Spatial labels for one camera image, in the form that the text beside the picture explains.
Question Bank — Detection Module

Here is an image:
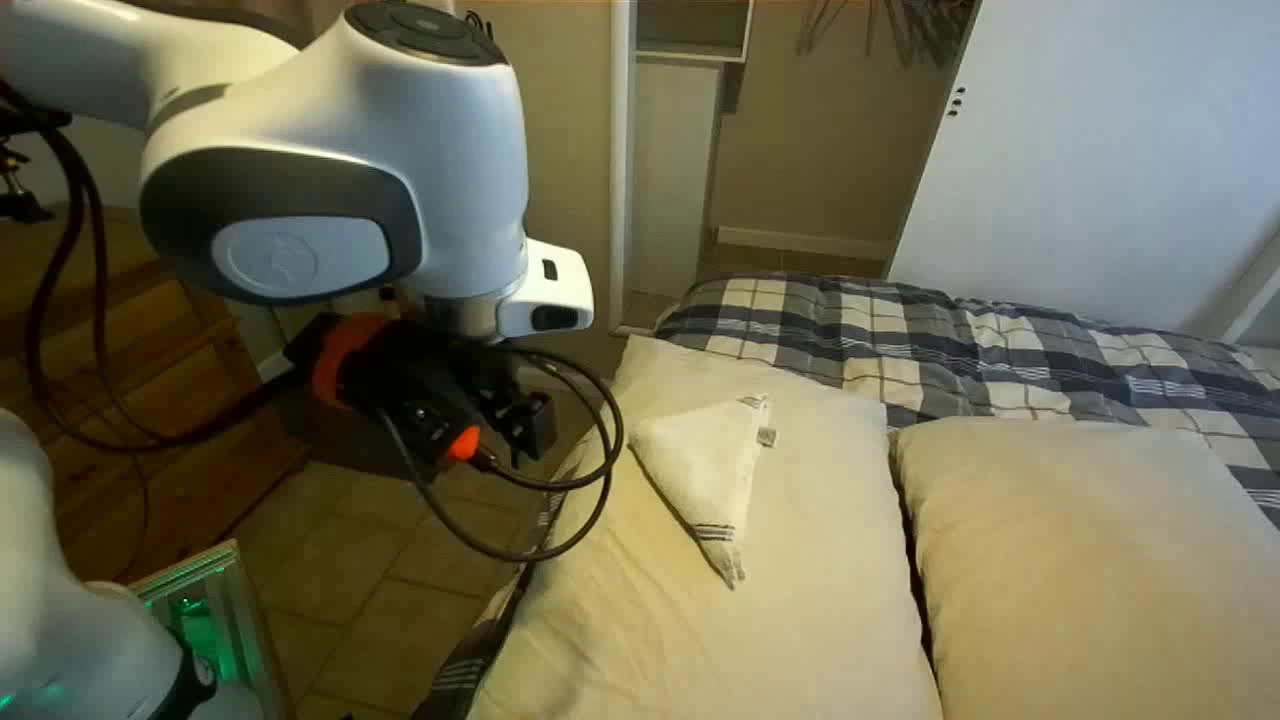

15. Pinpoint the black gripper, orange mount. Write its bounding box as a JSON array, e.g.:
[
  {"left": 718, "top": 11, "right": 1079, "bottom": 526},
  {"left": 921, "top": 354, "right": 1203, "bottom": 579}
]
[{"left": 284, "top": 306, "right": 562, "bottom": 474}]

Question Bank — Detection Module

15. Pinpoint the white towel with grey stripes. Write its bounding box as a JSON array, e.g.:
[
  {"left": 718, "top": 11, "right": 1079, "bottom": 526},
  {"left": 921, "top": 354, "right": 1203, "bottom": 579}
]
[{"left": 630, "top": 388, "right": 782, "bottom": 597}]

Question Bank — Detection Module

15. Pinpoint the aluminium robot base, green light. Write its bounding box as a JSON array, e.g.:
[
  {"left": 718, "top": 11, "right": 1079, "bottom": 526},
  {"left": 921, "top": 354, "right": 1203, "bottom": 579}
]
[{"left": 128, "top": 537, "right": 292, "bottom": 720}]

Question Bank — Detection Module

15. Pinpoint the beige pillow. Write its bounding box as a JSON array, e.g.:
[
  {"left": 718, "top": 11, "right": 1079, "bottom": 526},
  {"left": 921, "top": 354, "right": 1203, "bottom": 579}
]
[
  {"left": 463, "top": 331, "right": 944, "bottom": 720},
  {"left": 889, "top": 413, "right": 1280, "bottom": 720}
]

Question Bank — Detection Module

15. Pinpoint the brown wooden dresser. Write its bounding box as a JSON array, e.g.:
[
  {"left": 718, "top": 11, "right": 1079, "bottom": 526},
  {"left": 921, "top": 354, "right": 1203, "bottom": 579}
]
[{"left": 0, "top": 205, "right": 322, "bottom": 584}]

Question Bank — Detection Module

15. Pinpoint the plaid comforter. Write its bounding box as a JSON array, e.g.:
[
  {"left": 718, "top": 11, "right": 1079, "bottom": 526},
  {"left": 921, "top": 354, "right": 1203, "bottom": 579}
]
[{"left": 654, "top": 270, "right": 1280, "bottom": 530}]

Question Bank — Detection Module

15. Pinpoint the dark plant decoration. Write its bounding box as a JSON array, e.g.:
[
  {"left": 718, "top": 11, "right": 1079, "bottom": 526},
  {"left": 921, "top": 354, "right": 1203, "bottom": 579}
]
[{"left": 797, "top": 0, "right": 986, "bottom": 70}]

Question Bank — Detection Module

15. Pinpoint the white closet door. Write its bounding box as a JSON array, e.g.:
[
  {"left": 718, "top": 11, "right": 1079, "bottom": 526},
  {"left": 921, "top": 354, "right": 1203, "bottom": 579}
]
[{"left": 883, "top": 0, "right": 1280, "bottom": 334}]

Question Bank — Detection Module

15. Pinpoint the black looped gripper cable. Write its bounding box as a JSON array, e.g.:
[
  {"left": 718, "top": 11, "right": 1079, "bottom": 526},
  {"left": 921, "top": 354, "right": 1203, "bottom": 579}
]
[{"left": 378, "top": 340, "right": 630, "bottom": 572}]

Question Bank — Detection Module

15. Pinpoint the white door frame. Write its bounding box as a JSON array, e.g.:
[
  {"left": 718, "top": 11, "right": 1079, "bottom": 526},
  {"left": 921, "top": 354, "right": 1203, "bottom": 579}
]
[{"left": 603, "top": 0, "right": 762, "bottom": 331}]

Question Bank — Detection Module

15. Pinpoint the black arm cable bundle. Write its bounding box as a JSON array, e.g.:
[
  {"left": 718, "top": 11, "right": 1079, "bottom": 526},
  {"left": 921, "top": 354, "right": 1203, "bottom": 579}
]
[{"left": 17, "top": 100, "right": 331, "bottom": 462}]

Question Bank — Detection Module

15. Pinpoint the black camera tripod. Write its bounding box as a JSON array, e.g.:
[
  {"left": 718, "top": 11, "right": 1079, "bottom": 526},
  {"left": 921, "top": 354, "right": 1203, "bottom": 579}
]
[{"left": 0, "top": 91, "right": 73, "bottom": 229}]

